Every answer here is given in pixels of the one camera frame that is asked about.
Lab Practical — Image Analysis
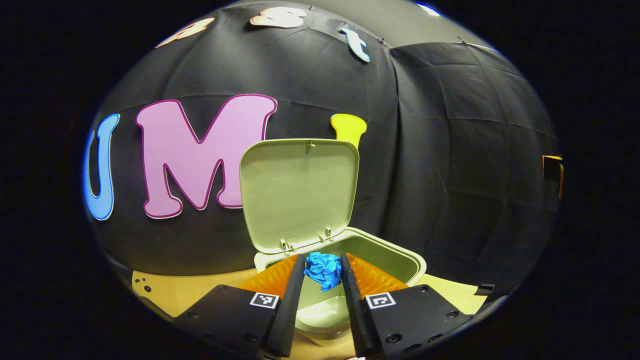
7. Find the black backdrop cloth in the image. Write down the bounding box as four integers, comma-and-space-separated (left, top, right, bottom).
82, 5, 560, 301

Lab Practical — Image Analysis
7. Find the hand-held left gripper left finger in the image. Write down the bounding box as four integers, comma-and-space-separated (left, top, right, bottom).
172, 253, 307, 360

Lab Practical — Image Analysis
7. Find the pale green desktop garbage bin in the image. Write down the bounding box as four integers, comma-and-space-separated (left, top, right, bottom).
239, 138, 428, 347

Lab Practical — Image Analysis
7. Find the blue paper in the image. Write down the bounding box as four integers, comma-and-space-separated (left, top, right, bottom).
304, 251, 343, 293

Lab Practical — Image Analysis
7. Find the wooden desktop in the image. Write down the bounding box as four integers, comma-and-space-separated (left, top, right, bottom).
131, 269, 488, 360

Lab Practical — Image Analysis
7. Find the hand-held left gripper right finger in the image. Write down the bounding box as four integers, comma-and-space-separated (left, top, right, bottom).
340, 252, 473, 358

